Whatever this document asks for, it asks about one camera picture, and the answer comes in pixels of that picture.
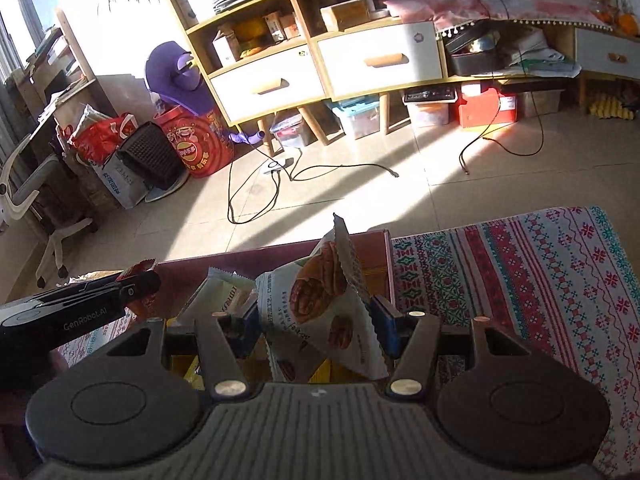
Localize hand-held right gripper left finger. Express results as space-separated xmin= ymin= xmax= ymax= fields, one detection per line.
xmin=107 ymin=301 xmax=262 ymax=401

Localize white paper bag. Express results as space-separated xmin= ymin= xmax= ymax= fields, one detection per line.
xmin=92 ymin=152 xmax=151 ymax=209

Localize black cable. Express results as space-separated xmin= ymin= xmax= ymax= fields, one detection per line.
xmin=227 ymin=147 xmax=401 ymax=226
xmin=459 ymin=72 xmax=547 ymax=176

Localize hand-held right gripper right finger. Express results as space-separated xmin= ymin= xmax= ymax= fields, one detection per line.
xmin=371 ymin=295 xmax=533 ymax=401

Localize yellow snack packet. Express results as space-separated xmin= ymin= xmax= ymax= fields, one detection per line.
xmin=358 ymin=260 xmax=390 ymax=306
xmin=170 ymin=355 xmax=206 ymax=391

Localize wooden cabinet white drawers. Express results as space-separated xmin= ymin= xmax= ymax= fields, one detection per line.
xmin=165 ymin=0 xmax=448 ymax=157

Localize white walnut snack packet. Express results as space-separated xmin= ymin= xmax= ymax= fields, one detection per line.
xmin=256 ymin=213 xmax=391 ymax=381

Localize clear storage bin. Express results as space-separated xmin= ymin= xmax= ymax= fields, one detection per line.
xmin=517 ymin=89 xmax=563 ymax=119

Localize pink printed tablecloth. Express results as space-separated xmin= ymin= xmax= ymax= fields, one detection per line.
xmin=384 ymin=0 xmax=640 ymax=37

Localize red box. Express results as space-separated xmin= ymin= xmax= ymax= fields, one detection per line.
xmin=457 ymin=82 xmax=518 ymax=129

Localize clear bin blue lid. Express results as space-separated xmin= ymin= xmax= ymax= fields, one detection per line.
xmin=330 ymin=97 xmax=382 ymax=141

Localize white drawer wooden handle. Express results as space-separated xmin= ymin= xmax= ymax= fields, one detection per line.
xmin=209 ymin=45 xmax=327 ymax=124
xmin=316 ymin=21 xmax=447 ymax=102

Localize white packet dark print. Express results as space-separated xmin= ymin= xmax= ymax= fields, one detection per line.
xmin=177 ymin=267 xmax=257 ymax=328

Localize small red snack packet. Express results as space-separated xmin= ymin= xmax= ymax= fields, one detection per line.
xmin=116 ymin=258 xmax=158 ymax=281

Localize white office chair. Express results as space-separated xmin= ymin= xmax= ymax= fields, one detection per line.
xmin=0 ymin=152 xmax=97 ymax=288

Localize wooden sideboard white drawer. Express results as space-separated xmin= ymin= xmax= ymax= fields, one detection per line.
xmin=570 ymin=22 xmax=640 ymax=111

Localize wooden desk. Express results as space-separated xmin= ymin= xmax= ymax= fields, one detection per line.
xmin=0 ymin=7 xmax=98 ymax=161

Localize black tin box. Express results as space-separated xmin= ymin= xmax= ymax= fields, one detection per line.
xmin=445 ymin=27 xmax=502 ymax=77

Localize clear bin black contents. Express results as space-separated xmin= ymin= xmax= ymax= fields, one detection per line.
xmin=402 ymin=85 xmax=458 ymax=128

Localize clear storage container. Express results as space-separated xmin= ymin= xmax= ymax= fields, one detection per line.
xmin=270 ymin=112 xmax=316 ymax=149

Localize pink cardboard box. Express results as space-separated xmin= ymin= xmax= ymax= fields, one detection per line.
xmin=65 ymin=230 xmax=396 ymax=391

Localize black plastic basket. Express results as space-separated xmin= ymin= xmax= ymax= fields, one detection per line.
xmin=116 ymin=121 xmax=183 ymax=191

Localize red shopping bag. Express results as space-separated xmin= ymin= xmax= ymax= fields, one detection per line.
xmin=67 ymin=112 xmax=138 ymax=166

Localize row of yellow toys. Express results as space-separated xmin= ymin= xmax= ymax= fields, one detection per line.
xmin=587 ymin=97 xmax=636 ymax=122

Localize white power strip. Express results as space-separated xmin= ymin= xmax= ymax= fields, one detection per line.
xmin=262 ymin=157 xmax=296 ymax=176

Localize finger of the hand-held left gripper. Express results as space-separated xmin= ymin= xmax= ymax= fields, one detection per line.
xmin=35 ymin=271 xmax=162 ymax=307

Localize patterned woven cloth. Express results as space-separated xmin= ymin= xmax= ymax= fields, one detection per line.
xmin=390 ymin=205 xmax=640 ymax=476

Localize red printed bucket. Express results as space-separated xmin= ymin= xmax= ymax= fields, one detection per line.
xmin=152 ymin=105 xmax=236 ymax=179

